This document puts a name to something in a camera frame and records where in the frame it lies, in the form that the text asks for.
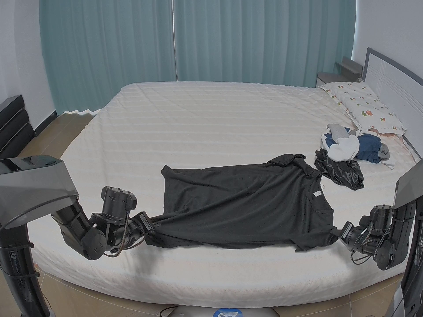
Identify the grey bedside table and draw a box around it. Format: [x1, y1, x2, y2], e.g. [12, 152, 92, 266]
[317, 56, 363, 88]

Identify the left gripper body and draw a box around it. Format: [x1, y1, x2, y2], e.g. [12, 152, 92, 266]
[124, 212, 156, 247]

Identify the black T-shirt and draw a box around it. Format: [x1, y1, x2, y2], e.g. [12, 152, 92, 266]
[145, 154, 341, 253]

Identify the black chest of drawers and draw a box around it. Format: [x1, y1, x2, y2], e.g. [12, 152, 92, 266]
[0, 94, 36, 160]

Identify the blue-green curtain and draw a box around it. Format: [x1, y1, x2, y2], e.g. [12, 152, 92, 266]
[173, 0, 358, 88]
[39, 0, 176, 115]

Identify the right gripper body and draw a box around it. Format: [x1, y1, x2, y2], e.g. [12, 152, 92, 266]
[339, 221, 365, 253]

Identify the pile of clothes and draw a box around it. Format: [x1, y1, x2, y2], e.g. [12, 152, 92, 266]
[314, 123, 396, 191]

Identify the white printed pillow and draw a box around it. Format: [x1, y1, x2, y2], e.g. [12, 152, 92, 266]
[318, 81, 408, 135]

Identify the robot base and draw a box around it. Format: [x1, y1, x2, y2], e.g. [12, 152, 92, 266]
[175, 306, 275, 317]

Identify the bed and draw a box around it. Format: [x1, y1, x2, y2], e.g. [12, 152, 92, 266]
[31, 48, 423, 310]

